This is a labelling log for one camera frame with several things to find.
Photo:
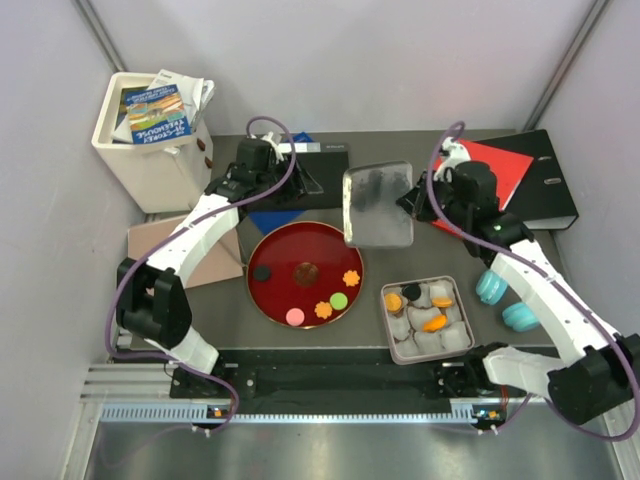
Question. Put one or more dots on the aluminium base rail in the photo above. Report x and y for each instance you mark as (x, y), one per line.
(147, 393)

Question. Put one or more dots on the teal macaron upper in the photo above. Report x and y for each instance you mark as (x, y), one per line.
(490, 288)

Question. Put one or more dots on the pink sandwich cookie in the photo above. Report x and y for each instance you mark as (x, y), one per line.
(295, 317)

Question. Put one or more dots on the orange flower cookie lower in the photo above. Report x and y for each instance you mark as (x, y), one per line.
(323, 310)

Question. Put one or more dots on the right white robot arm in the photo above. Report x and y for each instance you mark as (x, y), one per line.
(596, 369)

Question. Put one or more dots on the silver tin lid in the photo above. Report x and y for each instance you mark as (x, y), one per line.
(372, 219)

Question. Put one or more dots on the orange flower cookie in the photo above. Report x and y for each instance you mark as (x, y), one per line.
(351, 278)
(323, 310)

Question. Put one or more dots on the orange leaf cookie large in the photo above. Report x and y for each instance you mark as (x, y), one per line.
(435, 324)

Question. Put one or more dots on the red round lacquer tray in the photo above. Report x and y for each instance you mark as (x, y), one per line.
(307, 260)

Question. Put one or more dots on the black ring binder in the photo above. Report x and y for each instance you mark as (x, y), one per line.
(542, 200)

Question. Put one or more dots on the black folder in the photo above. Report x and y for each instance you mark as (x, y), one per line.
(326, 163)

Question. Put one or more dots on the orange round dotted cookie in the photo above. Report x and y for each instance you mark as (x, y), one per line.
(443, 302)

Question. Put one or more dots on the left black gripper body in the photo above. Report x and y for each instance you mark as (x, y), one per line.
(287, 190)

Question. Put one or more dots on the white paper stack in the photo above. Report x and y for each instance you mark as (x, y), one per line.
(196, 94)

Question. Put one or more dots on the white storage bin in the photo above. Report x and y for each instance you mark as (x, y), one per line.
(159, 180)

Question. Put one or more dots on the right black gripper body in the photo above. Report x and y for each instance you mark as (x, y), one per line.
(444, 193)

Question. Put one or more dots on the black sandwich cookie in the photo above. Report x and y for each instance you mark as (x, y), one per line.
(412, 291)
(261, 273)

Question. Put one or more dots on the red folder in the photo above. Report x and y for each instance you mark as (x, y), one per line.
(509, 168)

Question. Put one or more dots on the green sandwich cookie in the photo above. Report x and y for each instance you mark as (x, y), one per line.
(338, 301)

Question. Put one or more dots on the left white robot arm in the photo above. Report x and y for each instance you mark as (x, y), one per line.
(151, 300)

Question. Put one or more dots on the blue folder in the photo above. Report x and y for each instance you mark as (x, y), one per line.
(268, 221)

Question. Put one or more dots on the blue illustrated booklet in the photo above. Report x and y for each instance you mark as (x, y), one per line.
(157, 115)

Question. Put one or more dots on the orange flower cookie right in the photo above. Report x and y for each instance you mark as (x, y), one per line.
(351, 278)

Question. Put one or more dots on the pink notebook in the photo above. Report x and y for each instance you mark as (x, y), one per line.
(223, 262)

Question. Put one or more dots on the cookie tin with paper cups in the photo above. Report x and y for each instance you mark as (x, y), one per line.
(408, 344)

